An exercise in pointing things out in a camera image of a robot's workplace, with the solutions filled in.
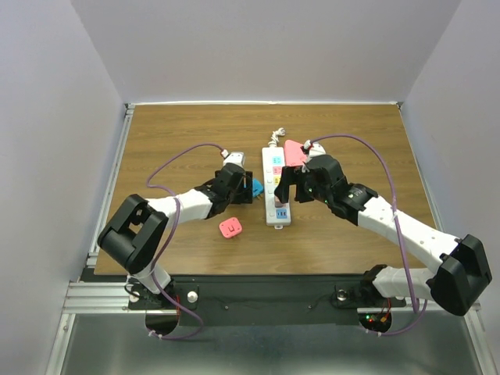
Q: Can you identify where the blue square plug adapter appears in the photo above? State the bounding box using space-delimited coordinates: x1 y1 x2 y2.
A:
252 178 264 198

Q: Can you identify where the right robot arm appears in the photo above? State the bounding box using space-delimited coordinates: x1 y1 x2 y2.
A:
274 155 492 316

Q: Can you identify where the aluminium right side rail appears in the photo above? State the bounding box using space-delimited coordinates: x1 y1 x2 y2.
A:
396 102 484 312

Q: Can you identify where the aluminium rail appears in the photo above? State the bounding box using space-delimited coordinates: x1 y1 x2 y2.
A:
85 103 135 268
62 282 130 314
396 102 484 312

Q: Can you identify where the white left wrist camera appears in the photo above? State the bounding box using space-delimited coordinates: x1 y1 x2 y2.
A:
223 152 245 169

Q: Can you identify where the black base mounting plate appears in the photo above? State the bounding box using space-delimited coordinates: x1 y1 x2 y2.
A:
80 274 421 328

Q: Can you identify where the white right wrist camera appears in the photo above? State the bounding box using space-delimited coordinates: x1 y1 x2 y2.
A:
302 140 326 164

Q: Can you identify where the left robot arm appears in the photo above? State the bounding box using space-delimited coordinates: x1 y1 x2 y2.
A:
97 162 253 308

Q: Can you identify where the pink square plug adapter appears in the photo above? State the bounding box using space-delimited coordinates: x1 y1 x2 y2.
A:
219 217 243 239

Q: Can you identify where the white multicolour power strip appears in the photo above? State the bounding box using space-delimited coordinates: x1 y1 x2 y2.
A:
262 147 291 230

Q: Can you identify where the aluminium left side rail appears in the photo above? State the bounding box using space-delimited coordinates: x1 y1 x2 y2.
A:
85 103 135 268

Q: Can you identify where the white power strip cord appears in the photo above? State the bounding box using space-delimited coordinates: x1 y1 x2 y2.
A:
268 127 286 148

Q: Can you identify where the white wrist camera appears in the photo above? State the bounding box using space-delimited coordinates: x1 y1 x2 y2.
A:
302 140 326 164
223 152 245 169

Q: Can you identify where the pink triangular power strip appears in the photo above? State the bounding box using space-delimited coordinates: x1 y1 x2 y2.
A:
284 140 308 167

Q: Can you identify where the aluminium front rail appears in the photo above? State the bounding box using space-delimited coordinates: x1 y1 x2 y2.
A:
62 282 130 314

